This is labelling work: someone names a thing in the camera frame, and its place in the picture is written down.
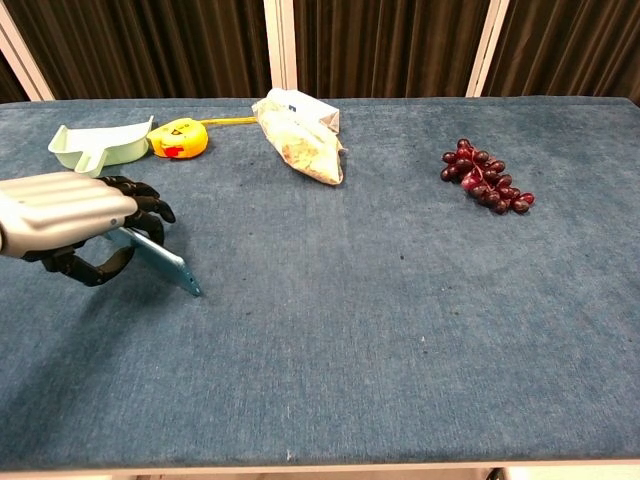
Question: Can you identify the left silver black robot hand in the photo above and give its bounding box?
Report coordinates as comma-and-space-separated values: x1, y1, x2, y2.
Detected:
0, 171, 177, 288

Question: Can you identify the blue smartphone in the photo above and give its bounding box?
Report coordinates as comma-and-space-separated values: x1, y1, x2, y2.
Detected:
103, 227, 203, 298

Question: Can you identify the mint green plastic dustpan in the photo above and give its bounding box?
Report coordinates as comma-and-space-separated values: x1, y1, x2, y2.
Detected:
47, 115, 155, 177

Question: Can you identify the yellow tape measure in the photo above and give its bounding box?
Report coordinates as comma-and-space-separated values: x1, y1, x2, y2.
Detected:
147, 115, 259, 160

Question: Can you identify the dark pleated curtain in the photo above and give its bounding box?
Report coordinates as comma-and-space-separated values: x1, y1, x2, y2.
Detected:
0, 0, 640, 106

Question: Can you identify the clear bag of snacks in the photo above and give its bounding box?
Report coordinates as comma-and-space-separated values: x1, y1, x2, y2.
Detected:
251, 95, 347, 187

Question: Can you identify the blue table cloth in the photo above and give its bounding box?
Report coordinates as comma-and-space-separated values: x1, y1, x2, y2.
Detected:
0, 97, 640, 470

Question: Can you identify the white blue bottle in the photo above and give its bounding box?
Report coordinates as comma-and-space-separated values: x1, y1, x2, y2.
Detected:
269, 88, 341, 135

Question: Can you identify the bunch of red grapes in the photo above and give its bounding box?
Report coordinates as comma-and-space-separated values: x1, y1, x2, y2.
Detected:
440, 138, 536, 216

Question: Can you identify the white frame post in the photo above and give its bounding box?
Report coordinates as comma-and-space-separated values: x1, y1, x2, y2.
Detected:
262, 0, 299, 99
464, 0, 510, 98
0, 4, 55, 103

